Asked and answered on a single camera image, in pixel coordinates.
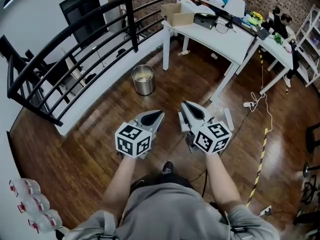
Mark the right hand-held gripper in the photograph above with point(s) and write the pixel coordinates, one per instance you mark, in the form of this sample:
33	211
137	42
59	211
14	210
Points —
211	139

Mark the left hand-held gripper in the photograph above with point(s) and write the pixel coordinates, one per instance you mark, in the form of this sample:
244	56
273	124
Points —
132	140

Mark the round steel trash can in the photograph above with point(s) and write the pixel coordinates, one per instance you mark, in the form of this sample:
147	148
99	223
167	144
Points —
144	86

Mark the person's left forearm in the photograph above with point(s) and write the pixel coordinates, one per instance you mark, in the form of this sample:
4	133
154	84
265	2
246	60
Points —
120	184

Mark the person's right forearm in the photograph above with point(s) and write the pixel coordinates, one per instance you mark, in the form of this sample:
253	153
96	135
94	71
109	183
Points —
222	181

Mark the person's black shoe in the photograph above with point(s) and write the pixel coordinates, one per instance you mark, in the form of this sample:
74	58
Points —
167	168

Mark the person's black trousers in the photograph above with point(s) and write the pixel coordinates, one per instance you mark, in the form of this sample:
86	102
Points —
162	180

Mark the white power strip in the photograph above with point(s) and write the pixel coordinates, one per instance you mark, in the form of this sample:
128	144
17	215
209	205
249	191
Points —
248	104
265	211

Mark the plastic bottle on its side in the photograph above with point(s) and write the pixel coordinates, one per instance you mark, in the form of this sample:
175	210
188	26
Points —
183	52

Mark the paper cup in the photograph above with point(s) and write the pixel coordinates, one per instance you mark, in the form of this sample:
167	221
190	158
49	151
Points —
214	56

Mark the long yellow black floor tape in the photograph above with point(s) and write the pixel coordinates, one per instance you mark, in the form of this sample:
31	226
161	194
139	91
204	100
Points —
260	164

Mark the person's grey shirt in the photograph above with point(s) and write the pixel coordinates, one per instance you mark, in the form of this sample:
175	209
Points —
175	214

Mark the large white desk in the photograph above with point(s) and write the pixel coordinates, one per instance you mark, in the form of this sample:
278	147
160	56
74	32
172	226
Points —
215	39

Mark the short yellow black floor tape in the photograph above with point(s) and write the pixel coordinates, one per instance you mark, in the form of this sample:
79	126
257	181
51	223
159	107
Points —
261	57

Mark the black printer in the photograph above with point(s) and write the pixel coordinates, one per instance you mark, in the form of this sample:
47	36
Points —
205	21

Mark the black metal railing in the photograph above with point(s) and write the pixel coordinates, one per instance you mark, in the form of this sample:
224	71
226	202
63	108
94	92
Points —
130	21

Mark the open cardboard box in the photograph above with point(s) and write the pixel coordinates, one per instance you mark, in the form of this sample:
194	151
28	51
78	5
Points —
178	15

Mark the small white desk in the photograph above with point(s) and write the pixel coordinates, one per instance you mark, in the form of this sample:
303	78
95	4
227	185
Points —
277	52

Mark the black laptop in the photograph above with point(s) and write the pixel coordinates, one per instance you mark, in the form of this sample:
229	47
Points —
263	34

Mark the white monitor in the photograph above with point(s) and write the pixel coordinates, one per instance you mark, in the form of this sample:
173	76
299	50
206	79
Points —
235	7

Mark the small green plant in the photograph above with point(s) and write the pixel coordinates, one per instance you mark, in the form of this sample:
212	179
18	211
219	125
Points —
278	38

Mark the yellow flower pot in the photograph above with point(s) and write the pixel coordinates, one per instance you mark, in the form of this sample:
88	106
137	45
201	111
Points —
257	17

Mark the black chair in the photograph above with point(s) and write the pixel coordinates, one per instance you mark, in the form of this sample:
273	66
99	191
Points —
312	139

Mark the black door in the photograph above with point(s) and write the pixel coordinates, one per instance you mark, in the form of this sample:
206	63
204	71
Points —
83	14

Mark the black stool base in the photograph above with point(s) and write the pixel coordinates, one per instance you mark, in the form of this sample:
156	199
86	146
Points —
308	196

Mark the white metal shelf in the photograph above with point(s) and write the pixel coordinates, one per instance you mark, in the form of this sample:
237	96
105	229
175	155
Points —
308	46

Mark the clear water bottle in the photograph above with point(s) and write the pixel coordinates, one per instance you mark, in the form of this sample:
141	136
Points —
35	204
26	187
46	221

